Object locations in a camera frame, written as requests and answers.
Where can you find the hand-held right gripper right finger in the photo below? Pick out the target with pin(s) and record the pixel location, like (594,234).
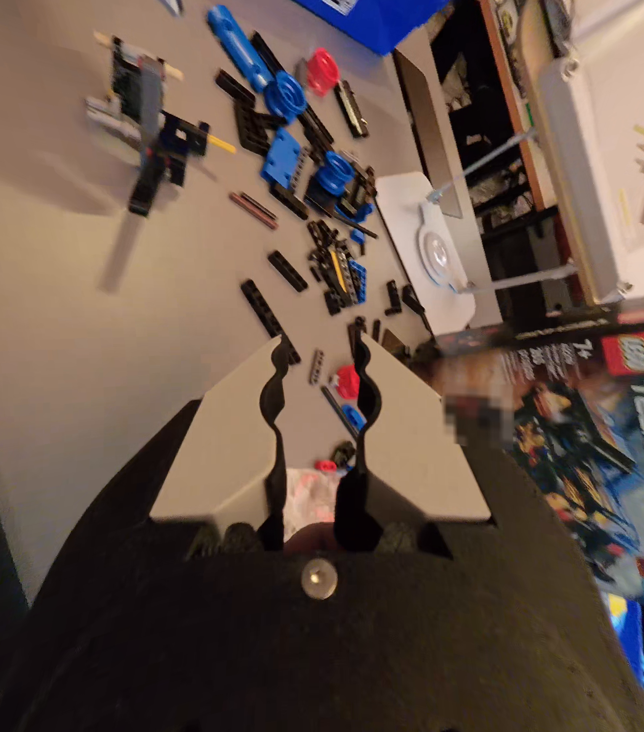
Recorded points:
(419,457)

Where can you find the black toy frame beam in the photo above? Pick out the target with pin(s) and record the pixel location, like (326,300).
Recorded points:
(247,128)

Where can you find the toy truck set box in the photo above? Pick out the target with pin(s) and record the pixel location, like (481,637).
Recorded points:
(585,457)

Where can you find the black cylinder piece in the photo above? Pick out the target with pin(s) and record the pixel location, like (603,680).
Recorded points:
(350,108)

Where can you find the blue square toy panel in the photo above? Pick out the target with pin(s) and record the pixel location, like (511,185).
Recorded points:
(281,157)

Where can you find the blue curved toy panel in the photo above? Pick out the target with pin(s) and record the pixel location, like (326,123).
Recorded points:
(236,46)

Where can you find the blue plastic bin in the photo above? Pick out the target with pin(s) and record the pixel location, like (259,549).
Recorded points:
(373,23)

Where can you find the black and blue gear block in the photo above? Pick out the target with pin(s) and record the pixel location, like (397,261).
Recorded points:
(363,194)

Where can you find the clear bag with pieces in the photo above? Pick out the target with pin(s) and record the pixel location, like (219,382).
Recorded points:
(310,497)

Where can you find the blue toy fairing piece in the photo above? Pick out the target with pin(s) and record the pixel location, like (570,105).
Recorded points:
(353,416)

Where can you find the blue toy wheel rim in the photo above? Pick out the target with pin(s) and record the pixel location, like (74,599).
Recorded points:
(286,94)
(334,171)

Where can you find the brown toy axle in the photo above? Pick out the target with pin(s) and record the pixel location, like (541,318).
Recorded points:
(250,210)

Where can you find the blue angled toy beam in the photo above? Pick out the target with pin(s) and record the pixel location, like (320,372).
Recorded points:
(359,280)

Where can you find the dark cluttered shelf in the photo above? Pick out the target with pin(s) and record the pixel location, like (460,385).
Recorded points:
(488,171)

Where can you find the long black toy beam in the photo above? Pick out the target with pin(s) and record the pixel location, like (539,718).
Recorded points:
(268,317)

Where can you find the long black toy axle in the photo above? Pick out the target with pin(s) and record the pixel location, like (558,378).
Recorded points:
(336,412)
(356,224)

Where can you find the black toy brick assembly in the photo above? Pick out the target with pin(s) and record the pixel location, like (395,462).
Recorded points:
(153,143)

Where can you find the medium black toy beam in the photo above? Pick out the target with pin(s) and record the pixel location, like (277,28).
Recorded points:
(287,271)

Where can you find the red toy wheel rim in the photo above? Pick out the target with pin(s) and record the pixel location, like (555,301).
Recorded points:
(348,382)
(322,71)

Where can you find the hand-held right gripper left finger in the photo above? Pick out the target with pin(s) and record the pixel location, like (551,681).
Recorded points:
(225,452)

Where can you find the white booklet stand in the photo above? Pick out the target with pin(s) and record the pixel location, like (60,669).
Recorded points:
(402,229)

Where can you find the grey desk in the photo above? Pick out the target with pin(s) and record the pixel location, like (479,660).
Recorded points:
(70,343)

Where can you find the heap of black toy beams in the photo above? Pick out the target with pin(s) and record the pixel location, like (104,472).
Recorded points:
(316,131)

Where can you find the black toy connector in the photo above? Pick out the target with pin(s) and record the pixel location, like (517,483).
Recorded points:
(345,453)

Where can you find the red toy connector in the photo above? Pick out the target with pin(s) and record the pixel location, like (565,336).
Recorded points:
(325,465)

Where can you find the dark grey long beam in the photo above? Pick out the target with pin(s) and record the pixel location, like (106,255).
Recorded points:
(299,169)

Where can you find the short black toy axle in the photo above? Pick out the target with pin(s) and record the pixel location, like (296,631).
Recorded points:
(259,206)

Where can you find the building instruction booklet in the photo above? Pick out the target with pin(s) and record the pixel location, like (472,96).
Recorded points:
(642,171)

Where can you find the dark grey thin beam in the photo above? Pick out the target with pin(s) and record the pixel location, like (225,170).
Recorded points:
(316,366)

